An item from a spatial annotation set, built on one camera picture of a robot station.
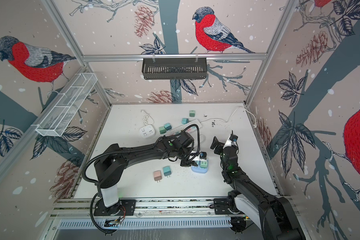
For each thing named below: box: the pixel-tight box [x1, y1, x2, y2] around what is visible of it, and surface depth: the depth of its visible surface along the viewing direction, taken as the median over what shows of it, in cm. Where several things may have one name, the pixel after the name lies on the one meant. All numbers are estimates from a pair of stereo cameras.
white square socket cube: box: [139, 124, 156, 139], surface depth 103 cm
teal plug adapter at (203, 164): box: [200, 160, 208, 169], surface depth 83 cm
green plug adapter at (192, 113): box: [189, 110, 196, 117], surface depth 116 cm
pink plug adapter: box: [153, 170, 162, 183], surface depth 85 cm
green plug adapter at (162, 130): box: [159, 126, 167, 135], surface depth 106 cm
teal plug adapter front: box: [163, 165, 172, 178], surface depth 86 cm
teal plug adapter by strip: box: [181, 118, 189, 125], surface depth 109 cm
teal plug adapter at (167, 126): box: [164, 122, 172, 131], surface depth 106 cm
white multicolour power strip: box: [167, 119, 203, 136], surface depth 103 cm
